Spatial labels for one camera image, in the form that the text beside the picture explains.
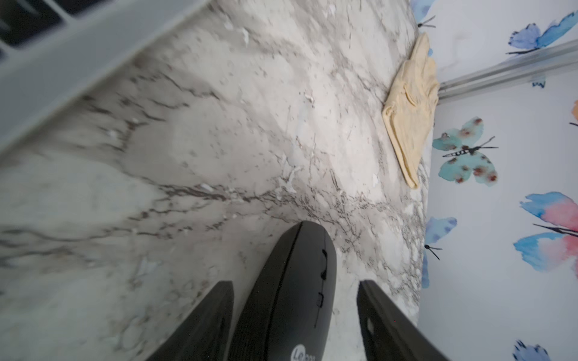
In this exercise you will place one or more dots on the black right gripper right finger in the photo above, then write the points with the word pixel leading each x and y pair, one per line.
pixel 386 331

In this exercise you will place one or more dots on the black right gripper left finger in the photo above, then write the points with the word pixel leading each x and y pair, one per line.
pixel 204 333

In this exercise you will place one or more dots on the black wireless mouse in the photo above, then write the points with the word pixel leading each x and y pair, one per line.
pixel 287 315

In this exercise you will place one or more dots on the silver open laptop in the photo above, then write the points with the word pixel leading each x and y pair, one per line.
pixel 54 51

